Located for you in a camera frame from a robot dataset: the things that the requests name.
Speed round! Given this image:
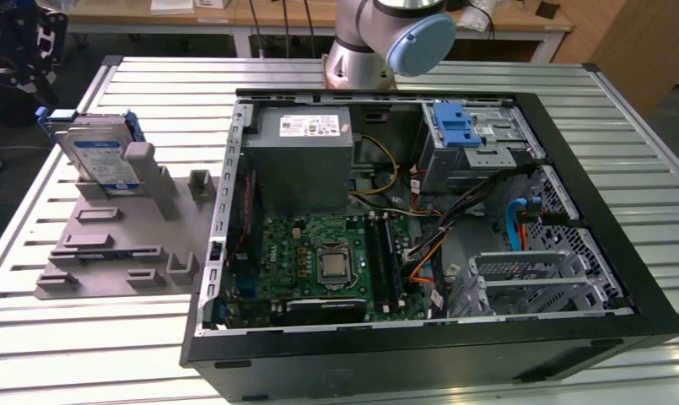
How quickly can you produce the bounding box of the hard disk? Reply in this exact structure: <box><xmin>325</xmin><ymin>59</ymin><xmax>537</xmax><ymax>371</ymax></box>
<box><xmin>37</xmin><ymin>107</ymin><xmax>148</xmax><ymax>197</ymax></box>

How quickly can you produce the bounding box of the metal disk bay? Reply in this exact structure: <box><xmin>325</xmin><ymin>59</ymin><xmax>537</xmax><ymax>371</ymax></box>
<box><xmin>466</xmin><ymin>251</ymin><xmax>622</xmax><ymax>317</ymax></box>

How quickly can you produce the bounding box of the wooden desk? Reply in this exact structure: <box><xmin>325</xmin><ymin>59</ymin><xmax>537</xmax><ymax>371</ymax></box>
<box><xmin>62</xmin><ymin>0</ymin><xmax>577</xmax><ymax>64</ymax></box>

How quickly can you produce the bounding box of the white paper sheet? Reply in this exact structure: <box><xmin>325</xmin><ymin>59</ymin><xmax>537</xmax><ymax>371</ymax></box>
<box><xmin>149</xmin><ymin>0</ymin><xmax>196</xmax><ymax>13</ymax></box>

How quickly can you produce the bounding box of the grey parts rack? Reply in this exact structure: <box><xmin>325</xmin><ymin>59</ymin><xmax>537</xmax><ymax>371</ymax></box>
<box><xmin>34</xmin><ymin>141</ymin><xmax>222</xmax><ymax>301</ymax></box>

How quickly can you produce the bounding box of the black case fan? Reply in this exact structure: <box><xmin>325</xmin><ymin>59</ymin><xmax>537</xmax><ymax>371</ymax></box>
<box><xmin>226</xmin><ymin>166</ymin><xmax>262</xmax><ymax>262</ymax></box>

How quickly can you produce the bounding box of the grey power supply unit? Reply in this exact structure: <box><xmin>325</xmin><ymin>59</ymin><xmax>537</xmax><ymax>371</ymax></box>
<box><xmin>242</xmin><ymin>105</ymin><xmax>357</xmax><ymax>216</ymax></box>

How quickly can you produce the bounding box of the green motherboard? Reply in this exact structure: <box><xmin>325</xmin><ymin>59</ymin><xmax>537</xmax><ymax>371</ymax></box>
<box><xmin>221</xmin><ymin>210</ymin><xmax>437</xmax><ymax>328</ymax></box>

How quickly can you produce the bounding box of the black CPU socket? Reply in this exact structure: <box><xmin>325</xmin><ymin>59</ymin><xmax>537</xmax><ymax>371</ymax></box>
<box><xmin>314</xmin><ymin>242</ymin><xmax>365</xmax><ymax>292</ymax></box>

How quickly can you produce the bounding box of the silver CPU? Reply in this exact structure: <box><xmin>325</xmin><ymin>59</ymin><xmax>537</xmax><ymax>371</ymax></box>
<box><xmin>320</xmin><ymin>252</ymin><xmax>354</xmax><ymax>283</ymax></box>

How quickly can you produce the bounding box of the blue drive latch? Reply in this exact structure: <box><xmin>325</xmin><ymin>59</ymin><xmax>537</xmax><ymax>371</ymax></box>
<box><xmin>432</xmin><ymin>102</ymin><xmax>488</xmax><ymax>149</ymax></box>

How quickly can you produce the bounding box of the clear plastic bag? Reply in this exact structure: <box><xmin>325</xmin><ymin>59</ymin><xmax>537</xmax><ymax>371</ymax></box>
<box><xmin>460</xmin><ymin>2</ymin><xmax>496</xmax><ymax>30</ymax></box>

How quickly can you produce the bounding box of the black RAM slot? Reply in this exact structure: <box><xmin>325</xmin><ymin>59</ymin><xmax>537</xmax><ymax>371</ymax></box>
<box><xmin>380</xmin><ymin>213</ymin><xmax>400</xmax><ymax>311</ymax></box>
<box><xmin>373</xmin><ymin>213</ymin><xmax>393</xmax><ymax>311</ymax></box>
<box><xmin>386</xmin><ymin>213</ymin><xmax>408</xmax><ymax>311</ymax></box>
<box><xmin>366</xmin><ymin>213</ymin><xmax>385</xmax><ymax>311</ymax></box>

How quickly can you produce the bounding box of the black graphics card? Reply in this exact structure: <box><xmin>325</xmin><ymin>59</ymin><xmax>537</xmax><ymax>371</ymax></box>
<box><xmin>272</xmin><ymin>297</ymin><xmax>369</xmax><ymax>327</ymax></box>

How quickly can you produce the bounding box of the metal drive cage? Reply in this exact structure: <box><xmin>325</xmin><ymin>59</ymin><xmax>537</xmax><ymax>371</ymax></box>
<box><xmin>417</xmin><ymin>100</ymin><xmax>546</xmax><ymax>196</ymax></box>

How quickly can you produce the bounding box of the black PC case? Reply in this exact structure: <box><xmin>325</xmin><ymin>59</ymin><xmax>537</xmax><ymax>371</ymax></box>
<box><xmin>180</xmin><ymin>86</ymin><xmax>679</xmax><ymax>404</ymax></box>

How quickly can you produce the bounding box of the wooden cabinet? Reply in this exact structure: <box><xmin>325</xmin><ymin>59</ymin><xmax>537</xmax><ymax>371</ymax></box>
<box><xmin>556</xmin><ymin>0</ymin><xmax>679</xmax><ymax>119</ymax></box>

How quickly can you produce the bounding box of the yellow wire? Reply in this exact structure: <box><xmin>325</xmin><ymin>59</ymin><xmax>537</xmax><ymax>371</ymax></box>
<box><xmin>350</xmin><ymin>134</ymin><xmax>401</xmax><ymax>197</ymax></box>

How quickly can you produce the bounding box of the grey white wire bundle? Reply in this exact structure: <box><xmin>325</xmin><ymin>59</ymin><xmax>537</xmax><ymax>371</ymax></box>
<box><xmin>349</xmin><ymin>190</ymin><xmax>448</xmax><ymax>219</ymax></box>

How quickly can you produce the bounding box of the black cable bundle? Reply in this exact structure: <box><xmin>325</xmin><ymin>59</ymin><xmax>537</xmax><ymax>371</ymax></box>
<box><xmin>404</xmin><ymin>163</ymin><xmax>550</xmax><ymax>265</ymax></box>

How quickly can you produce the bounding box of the orange wire bundle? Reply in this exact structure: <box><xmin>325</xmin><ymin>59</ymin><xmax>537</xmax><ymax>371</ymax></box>
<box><xmin>408</xmin><ymin>247</ymin><xmax>438</xmax><ymax>290</ymax></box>

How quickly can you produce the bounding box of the power wire with black plug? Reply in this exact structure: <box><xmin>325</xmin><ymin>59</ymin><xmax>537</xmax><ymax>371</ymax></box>
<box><xmin>517</xmin><ymin>209</ymin><xmax>578</xmax><ymax>254</ymax></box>

